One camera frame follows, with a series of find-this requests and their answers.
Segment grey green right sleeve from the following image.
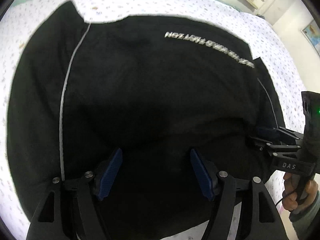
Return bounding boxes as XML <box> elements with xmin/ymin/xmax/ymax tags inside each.
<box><xmin>289</xmin><ymin>192</ymin><xmax>319</xmax><ymax>239</ymax></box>

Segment floral quilted bedspread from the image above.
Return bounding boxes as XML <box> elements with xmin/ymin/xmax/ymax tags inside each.
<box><xmin>1</xmin><ymin>0</ymin><xmax>305</xmax><ymax>239</ymax></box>

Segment black hooded jacket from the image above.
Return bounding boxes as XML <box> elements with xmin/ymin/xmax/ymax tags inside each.
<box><xmin>7</xmin><ymin>2</ymin><xmax>284</xmax><ymax>239</ymax></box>

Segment person's right hand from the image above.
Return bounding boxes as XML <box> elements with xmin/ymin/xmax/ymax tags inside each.
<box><xmin>281</xmin><ymin>172</ymin><xmax>320</xmax><ymax>212</ymax></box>

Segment wall map poster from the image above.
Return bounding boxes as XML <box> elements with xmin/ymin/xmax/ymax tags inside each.
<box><xmin>302</xmin><ymin>20</ymin><xmax>320</xmax><ymax>55</ymax></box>

